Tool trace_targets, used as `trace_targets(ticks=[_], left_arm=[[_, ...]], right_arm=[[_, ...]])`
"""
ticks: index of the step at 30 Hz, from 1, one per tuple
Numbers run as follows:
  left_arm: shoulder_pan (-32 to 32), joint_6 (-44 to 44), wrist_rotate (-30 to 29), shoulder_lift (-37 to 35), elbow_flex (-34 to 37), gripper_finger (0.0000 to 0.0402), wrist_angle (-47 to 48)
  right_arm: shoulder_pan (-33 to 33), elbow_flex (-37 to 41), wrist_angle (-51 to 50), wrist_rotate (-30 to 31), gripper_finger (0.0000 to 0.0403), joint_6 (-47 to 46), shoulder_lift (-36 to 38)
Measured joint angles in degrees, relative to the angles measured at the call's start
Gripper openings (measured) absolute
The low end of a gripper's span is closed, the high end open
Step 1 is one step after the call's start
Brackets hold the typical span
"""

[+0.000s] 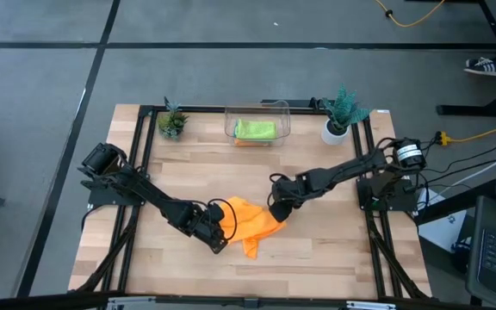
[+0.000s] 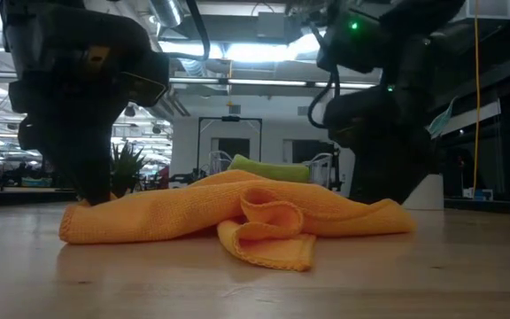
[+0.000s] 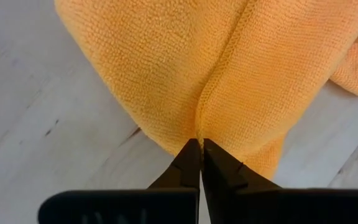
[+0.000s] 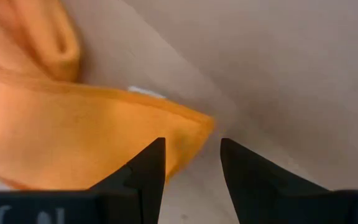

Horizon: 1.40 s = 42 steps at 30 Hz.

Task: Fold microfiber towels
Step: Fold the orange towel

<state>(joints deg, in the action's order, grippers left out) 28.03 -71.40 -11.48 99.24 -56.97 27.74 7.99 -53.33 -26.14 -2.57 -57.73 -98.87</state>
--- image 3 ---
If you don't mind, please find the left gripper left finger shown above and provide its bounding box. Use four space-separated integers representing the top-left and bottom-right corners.
147 138 202 190

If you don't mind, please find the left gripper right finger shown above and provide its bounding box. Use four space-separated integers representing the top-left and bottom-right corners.
202 138 282 224

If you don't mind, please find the orange microfiber towel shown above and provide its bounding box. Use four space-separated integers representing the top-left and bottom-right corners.
53 0 358 181

